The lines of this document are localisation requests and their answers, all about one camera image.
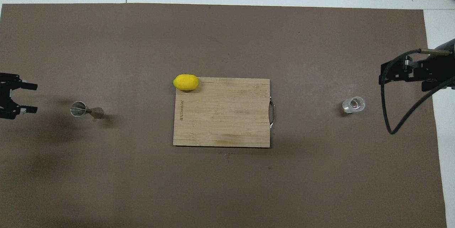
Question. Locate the yellow lemon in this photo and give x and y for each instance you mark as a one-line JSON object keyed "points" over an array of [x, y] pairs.
{"points": [[185, 82]]}

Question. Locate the brown table mat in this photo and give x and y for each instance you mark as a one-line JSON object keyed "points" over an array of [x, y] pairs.
{"points": [[227, 185]]}

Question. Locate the metal jigger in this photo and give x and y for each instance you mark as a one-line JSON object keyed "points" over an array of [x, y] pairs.
{"points": [[96, 112]]}

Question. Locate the clear glass cup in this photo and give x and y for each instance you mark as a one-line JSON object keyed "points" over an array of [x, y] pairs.
{"points": [[353, 105]]}

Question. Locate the wooden cutting board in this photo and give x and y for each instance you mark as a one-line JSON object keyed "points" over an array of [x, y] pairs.
{"points": [[220, 114]]}

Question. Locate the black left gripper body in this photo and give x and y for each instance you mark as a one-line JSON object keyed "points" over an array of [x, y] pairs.
{"points": [[5, 96]]}

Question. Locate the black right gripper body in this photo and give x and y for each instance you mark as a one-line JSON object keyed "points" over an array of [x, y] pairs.
{"points": [[433, 69]]}

